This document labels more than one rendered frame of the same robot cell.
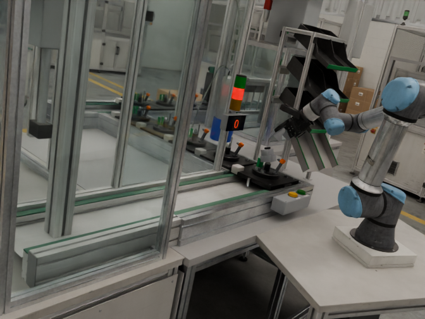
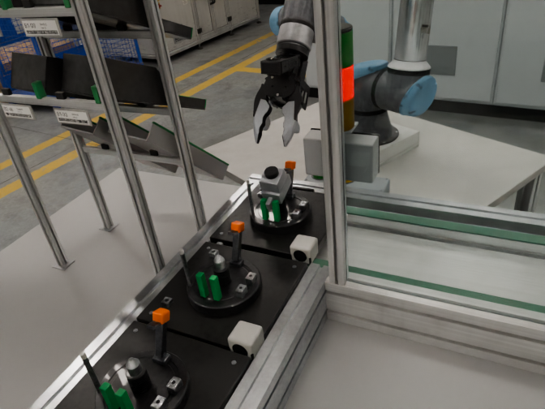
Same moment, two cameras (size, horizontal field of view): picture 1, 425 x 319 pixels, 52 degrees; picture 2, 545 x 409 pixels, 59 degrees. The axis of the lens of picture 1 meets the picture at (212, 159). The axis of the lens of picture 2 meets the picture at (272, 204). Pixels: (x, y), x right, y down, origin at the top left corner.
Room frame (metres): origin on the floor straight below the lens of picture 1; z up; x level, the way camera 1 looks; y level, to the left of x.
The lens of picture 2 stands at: (2.20, 0.63, 1.58)
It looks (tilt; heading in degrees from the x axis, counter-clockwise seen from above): 32 degrees down; 260
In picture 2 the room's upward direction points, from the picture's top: 7 degrees counter-clockwise
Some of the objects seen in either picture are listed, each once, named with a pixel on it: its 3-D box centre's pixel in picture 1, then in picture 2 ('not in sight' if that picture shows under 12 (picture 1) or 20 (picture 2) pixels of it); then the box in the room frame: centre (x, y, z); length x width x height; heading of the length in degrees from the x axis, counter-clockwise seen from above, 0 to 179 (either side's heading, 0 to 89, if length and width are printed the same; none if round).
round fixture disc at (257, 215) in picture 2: (265, 172); (280, 212); (2.03, -0.26, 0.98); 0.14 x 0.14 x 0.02
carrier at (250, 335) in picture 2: (227, 149); (221, 272); (2.19, -0.07, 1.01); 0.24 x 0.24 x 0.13; 51
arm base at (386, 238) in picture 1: (377, 228); not in sight; (1.63, -0.70, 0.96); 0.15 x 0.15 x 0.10
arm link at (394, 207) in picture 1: (385, 202); not in sight; (1.62, -0.69, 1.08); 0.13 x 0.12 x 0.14; 115
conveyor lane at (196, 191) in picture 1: (219, 193); (410, 269); (1.81, -0.06, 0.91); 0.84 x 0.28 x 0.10; 141
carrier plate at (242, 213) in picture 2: (265, 176); (281, 219); (2.03, -0.26, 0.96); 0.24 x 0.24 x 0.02; 51
